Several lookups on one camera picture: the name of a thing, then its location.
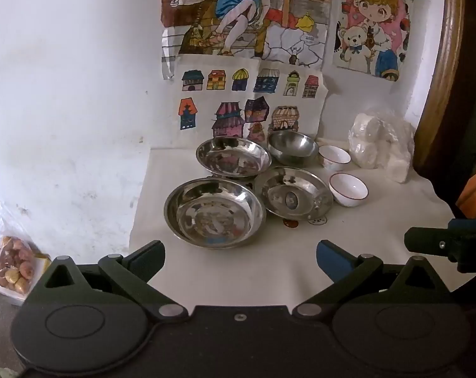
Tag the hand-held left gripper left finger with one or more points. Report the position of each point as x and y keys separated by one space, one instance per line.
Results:
x=145 y=258

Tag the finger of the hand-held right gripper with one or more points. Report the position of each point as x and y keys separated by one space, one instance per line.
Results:
x=427 y=240

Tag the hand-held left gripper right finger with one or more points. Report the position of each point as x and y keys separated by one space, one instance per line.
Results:
x=332 y=260

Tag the white red-rimmed ceramic bowl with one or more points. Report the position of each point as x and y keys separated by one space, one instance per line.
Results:
x=348 y=189
x=334 y=157

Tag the large stainless steel plate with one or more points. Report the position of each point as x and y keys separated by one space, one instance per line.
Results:
x=214 y=216

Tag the stainless steel bowl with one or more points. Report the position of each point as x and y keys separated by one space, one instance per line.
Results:
x=293 y=147

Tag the white printed table mat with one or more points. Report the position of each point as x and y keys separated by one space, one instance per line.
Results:
x=380 y=236

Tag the clear plastic bag white contents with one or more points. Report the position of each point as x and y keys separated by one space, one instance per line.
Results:
x=380 y=145

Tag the plastic bag of fruit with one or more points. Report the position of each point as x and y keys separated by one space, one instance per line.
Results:
x=11 y=260

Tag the coloured houses drawing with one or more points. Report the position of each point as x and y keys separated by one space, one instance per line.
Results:
x=246 y=98

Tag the cartoon child drawing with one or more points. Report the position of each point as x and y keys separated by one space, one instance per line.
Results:
x=374 y=23

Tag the coloured figure drawing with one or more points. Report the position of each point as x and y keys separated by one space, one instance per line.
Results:
x=242 y=12

